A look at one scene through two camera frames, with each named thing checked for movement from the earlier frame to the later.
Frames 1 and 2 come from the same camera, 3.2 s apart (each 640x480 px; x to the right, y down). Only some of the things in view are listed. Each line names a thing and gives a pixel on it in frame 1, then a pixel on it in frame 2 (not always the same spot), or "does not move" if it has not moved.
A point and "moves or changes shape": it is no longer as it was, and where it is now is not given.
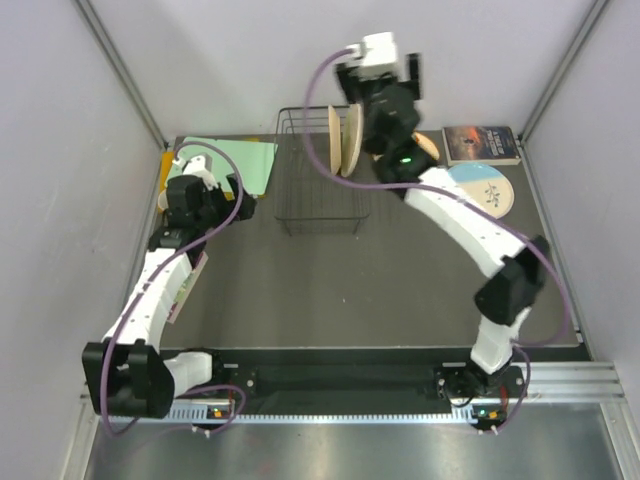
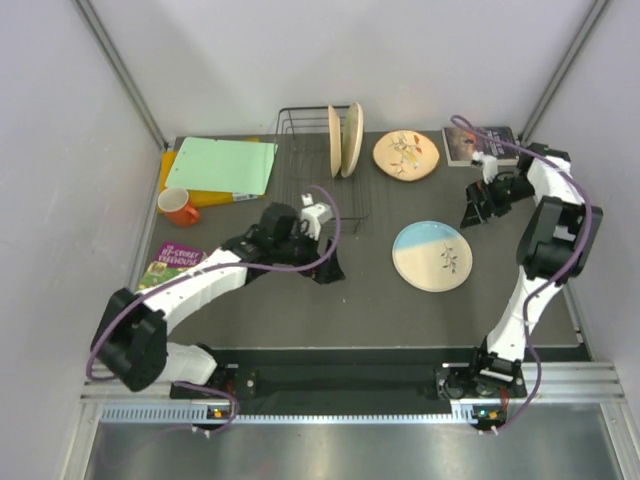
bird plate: [335, 140] does not move
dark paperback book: [481, 146] does not move
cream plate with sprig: [352, 132] does not move
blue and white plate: [486, 187] moves or changes shape
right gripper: [354, 89] → [475, 214]
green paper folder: [254, 161] does not move
